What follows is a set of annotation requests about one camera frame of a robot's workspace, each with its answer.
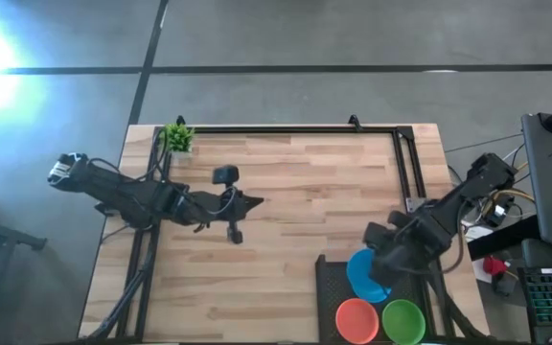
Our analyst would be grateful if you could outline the thin black floor cable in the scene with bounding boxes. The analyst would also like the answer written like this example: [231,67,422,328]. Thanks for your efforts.
[446,132,525,154]

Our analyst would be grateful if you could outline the black gripper-mounted post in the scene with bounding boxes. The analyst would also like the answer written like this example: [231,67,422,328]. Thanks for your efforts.
[225,214,244,245]

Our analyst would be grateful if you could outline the yellow cables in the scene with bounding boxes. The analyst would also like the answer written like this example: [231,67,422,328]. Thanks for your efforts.
[479,186,536,215]

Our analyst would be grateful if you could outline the orange plastic mini bowl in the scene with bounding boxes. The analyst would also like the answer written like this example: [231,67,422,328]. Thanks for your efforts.
[334,297,380,345]

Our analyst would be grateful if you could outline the grey floor stand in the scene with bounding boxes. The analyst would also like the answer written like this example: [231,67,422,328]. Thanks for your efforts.
[0,191,48,252]

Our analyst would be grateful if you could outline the black aluminium table frame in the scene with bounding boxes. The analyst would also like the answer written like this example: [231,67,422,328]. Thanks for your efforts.
[88,125,486,345]

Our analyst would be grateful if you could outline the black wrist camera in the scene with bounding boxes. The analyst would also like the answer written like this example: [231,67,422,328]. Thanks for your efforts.
[211,164,241,186]
[369,243,421,288]

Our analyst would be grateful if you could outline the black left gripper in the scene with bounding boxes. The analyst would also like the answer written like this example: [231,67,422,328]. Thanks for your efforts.
[187,191,265,225]

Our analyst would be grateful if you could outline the small potted artificial plant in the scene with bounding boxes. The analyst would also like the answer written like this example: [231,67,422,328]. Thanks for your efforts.
[160,122,196,162]

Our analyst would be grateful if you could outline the black power adapter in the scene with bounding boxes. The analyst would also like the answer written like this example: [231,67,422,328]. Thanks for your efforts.
[484,203,515,229]

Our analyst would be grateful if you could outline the long black bar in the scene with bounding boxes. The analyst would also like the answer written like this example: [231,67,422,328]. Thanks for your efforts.
[467,227,543,263]

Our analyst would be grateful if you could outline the black computer mouse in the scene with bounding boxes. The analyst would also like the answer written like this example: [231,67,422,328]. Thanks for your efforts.
[494,275,517,297]

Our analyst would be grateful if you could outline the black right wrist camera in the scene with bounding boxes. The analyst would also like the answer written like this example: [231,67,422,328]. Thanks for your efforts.
[369,243,421,288]

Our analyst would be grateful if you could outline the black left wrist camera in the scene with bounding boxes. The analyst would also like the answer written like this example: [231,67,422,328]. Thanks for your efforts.
[211,164,241,186]

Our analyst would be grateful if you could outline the small red object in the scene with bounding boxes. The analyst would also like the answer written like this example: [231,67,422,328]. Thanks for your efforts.
[482,255,510,277]

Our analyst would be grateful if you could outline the green plastic mini bowl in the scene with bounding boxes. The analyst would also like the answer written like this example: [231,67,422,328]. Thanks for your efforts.
[380,298,427,345]

